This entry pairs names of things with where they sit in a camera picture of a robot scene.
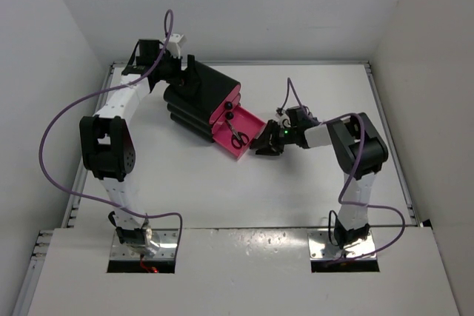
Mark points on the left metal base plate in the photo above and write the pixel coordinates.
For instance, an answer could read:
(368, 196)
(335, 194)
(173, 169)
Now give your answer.
(161, 247)

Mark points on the white front cover panel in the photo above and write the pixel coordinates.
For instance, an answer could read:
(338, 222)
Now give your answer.
(240, 272)

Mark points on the black handled scissors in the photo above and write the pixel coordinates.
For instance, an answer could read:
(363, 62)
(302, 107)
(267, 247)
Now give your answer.
(238, 139)

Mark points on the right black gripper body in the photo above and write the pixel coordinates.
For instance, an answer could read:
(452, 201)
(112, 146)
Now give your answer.
(286, 135)

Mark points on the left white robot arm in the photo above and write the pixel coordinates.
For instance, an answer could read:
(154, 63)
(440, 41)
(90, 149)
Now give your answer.
(106, 143)

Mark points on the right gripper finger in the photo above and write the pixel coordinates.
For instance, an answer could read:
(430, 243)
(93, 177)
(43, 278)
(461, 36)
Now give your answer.
(269, 137)
(268, 150)

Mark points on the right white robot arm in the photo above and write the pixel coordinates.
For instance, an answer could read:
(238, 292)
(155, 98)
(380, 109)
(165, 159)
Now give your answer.
(360, 153)

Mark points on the pink drawer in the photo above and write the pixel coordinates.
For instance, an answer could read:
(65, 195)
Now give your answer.
(243, 121)
(230, 106)
(226, 99)

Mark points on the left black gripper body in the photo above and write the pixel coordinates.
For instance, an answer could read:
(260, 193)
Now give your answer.
(170, 69)

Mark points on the black drawer cabinet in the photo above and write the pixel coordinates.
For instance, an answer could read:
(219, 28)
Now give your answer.
(194, 113)

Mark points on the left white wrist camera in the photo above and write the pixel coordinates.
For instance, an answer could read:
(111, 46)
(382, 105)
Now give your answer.
(174, 43)

